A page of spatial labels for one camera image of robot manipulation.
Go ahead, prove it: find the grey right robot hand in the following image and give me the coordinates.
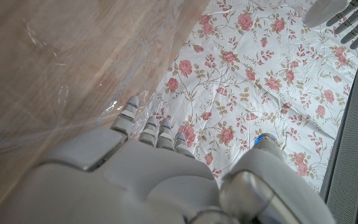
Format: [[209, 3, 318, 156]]
[[0, 95, 337, 224]]

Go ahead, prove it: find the transparent cling film sheet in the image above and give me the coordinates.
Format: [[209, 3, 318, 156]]
[[0, 0, 211, 156]]

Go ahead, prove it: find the floral rose backdrop cloth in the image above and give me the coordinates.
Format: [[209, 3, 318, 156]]
[[132, 0, 358, 194]]

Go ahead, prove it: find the dark mesh partition panel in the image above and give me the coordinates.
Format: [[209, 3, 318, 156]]
[[320, 40, 358, 224]]

